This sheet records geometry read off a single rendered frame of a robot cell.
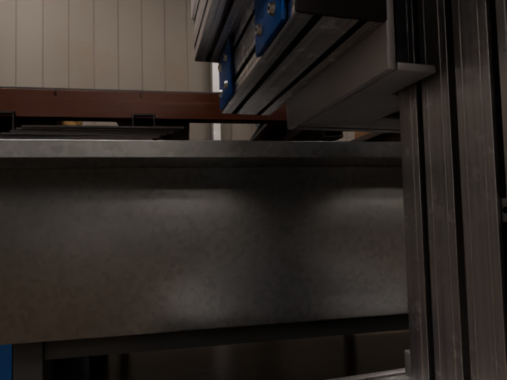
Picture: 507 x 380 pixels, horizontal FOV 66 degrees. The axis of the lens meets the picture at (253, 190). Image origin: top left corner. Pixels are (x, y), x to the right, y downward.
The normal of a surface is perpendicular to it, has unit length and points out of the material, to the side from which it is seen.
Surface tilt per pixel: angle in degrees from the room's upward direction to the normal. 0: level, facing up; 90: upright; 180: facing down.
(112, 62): 90
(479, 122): 90
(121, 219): 90
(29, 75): 90
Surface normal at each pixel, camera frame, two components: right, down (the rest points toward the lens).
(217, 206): 0.17, -0.05
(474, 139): -0.97, 0.01
